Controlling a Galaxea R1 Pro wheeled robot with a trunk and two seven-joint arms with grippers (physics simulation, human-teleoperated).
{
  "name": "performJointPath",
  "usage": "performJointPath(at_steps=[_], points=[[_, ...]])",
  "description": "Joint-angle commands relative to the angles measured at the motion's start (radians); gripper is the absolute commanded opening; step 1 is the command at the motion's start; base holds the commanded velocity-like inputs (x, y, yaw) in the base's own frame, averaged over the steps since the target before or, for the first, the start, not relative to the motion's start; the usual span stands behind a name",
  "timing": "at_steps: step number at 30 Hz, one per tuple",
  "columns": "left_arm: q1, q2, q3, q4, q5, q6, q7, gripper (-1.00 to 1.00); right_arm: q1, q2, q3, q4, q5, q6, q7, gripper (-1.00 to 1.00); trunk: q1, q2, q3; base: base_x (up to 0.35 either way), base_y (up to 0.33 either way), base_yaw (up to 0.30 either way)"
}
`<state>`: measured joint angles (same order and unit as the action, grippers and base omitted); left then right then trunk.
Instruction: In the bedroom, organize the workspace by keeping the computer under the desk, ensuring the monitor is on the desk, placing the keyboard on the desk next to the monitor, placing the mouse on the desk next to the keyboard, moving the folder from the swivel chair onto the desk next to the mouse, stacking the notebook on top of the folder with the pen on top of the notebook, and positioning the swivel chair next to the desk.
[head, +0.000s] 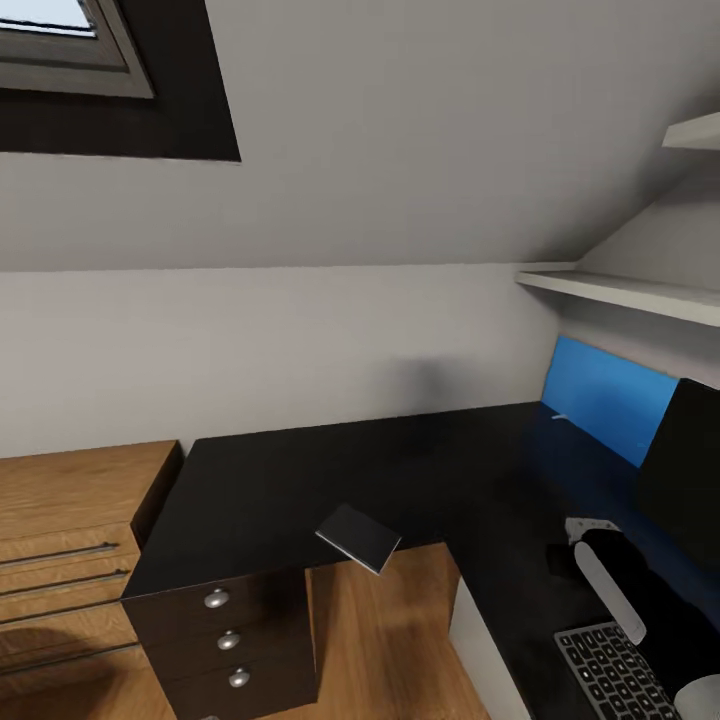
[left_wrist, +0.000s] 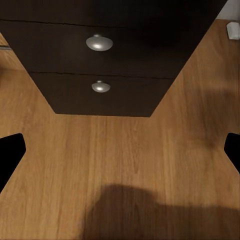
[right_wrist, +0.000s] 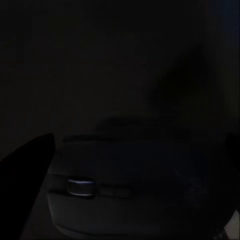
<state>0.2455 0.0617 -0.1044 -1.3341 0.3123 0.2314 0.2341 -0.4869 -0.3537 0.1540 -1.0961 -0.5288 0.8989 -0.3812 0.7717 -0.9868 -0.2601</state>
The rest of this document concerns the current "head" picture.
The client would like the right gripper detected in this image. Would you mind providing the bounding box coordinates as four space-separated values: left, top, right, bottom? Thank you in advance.
546 545 588 583

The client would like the notebook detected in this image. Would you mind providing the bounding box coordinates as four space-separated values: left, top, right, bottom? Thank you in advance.
315 503 401 575

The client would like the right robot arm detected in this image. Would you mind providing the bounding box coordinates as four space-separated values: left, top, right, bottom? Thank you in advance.
546 517 720 720

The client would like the keyboard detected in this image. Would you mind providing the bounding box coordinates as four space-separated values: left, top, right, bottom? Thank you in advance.
554 620 681 720

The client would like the monitor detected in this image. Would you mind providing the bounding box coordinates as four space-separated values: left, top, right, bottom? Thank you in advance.
626 377 720 583

